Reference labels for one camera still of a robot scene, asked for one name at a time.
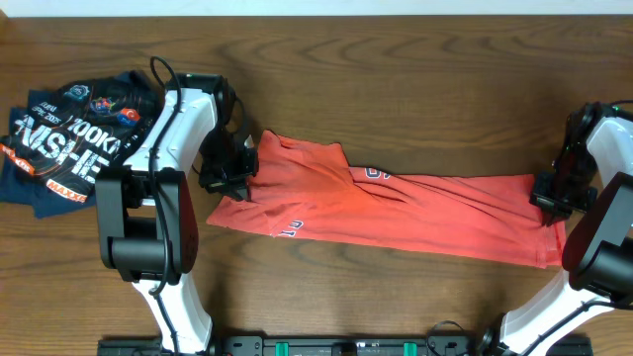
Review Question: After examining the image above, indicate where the orange red t-shirt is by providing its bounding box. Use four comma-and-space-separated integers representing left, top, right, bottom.
207, 131, 567, 268

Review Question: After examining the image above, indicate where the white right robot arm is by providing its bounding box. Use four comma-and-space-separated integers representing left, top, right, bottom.
475, 100, 632, 356

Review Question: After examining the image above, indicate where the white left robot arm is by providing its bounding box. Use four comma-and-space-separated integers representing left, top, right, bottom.
95, 73, 258, 355

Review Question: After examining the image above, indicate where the black printed folded shirt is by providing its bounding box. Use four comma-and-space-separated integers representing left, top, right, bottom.
0, 76, 162, 204

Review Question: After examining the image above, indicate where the dark blue folded shirt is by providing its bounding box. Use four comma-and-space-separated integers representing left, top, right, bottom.
0, 69, 164, 220

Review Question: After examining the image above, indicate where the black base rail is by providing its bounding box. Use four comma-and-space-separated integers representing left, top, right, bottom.
96, 329, 594, 356

